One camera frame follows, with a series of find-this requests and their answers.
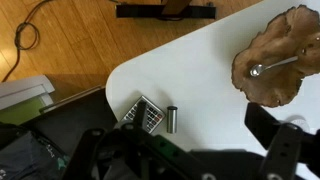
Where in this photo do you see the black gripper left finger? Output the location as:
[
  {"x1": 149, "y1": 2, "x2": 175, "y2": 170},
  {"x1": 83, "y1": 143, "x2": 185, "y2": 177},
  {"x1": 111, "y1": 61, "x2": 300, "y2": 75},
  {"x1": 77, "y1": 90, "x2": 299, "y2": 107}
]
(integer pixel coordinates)
[{"x1": 61, "y1": 100, "x2": 214, "y2": 180}]

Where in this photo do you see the black floor cable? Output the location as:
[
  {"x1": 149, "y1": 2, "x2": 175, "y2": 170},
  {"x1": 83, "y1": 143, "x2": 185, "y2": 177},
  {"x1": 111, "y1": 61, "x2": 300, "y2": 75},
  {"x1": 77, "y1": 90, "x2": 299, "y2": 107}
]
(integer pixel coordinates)
[{"x1": 1, "y1": 0, "x2": 54, "y2": 83}]

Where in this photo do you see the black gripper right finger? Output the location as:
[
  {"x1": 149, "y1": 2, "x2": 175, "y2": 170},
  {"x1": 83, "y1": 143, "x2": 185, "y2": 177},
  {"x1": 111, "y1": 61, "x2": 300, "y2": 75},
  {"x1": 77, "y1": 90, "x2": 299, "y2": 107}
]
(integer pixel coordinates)
[{"x1": 244, "y1": 102, "x2": 320, "y2": 180}]

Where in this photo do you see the metal spoon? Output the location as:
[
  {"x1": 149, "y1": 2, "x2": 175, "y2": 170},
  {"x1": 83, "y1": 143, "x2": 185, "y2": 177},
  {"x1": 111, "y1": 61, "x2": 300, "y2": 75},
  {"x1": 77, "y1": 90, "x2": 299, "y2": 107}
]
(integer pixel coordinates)
[{"x1": 249, "y1": 55, "x2": 299, "y2": 78}]

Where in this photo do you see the small metal cylinder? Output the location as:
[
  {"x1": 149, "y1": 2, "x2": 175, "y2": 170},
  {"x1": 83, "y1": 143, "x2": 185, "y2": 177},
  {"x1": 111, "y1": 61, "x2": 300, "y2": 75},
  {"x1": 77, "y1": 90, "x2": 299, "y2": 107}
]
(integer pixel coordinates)
[{"x1": 166, "y1": 105, "x2": 178, "y2": 135}]

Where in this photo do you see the wooden stand post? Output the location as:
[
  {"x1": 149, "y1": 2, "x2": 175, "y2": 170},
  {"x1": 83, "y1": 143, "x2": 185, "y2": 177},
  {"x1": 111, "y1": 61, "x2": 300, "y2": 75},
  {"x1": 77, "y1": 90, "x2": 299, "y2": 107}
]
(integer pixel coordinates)
[{"x1": 161, "y1": 0, "x2": 194, "y2": 16}]

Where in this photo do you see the black stand base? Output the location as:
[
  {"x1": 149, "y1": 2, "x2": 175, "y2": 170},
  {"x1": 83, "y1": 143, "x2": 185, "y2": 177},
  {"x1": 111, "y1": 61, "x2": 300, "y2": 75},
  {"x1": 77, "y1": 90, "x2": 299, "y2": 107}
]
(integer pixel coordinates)
[{"x1": 115, "y1": 2, "x2": 218, "y2": 20}]

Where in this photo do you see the grey desk calculator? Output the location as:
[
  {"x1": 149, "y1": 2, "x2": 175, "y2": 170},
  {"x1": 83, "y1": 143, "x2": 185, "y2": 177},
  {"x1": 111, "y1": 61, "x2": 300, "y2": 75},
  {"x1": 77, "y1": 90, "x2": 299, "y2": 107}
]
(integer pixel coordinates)
[{"x1": 114, "y1": 95, "x2": 167, "y2": 135}]

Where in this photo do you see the brown wooden slab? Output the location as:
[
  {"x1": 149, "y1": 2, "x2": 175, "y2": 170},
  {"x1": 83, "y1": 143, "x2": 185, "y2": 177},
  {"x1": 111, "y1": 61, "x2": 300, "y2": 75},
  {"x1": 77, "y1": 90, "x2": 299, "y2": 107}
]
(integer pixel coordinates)
[{"x1": 231, "y1": 4, "x2": 320, "y2": 108}]

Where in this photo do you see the dark bench seat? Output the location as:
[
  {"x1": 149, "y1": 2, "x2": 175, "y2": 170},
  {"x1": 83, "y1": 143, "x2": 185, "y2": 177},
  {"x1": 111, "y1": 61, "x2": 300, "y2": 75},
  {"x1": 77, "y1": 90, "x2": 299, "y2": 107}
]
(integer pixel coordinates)
[{"x1": 23, "y1": 84, "x2": 118, "y2": 158}]

